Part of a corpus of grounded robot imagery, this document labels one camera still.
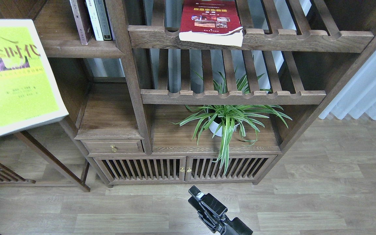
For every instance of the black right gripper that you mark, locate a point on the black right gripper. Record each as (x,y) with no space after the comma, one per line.
(213,214)

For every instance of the yellow-green book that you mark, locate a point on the yellow-green book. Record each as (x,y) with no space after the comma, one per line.
(29,95)

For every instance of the maroon book white characters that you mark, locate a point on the maroon book white characters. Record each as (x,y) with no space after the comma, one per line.
(82,20)

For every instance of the red book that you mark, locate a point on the red book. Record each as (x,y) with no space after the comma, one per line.
(211,22)

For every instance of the brass cabinet door knobs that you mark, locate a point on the brass cabinet door knobs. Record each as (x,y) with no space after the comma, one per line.
(183,169)

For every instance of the green spider plant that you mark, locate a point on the green spider plant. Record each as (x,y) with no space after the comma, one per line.
(228,118)

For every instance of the brass drawer knob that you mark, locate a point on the brass drawer knob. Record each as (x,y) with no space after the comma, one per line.
(113,148)

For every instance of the wooden side table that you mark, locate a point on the wooden side table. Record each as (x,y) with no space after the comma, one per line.
(9,177)

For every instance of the white upright book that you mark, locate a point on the white upright book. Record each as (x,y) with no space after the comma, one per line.
(95,21)

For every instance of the dark wooden bookshelf cabinet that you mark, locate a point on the dark wooden bookshelf cabinet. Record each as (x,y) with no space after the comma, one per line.
(128,92)

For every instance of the dark green upright book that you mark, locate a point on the dark green upright book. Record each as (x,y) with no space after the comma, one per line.
(103,19)

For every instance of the white curtain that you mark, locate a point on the white curtain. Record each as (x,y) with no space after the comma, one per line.
(358,97)

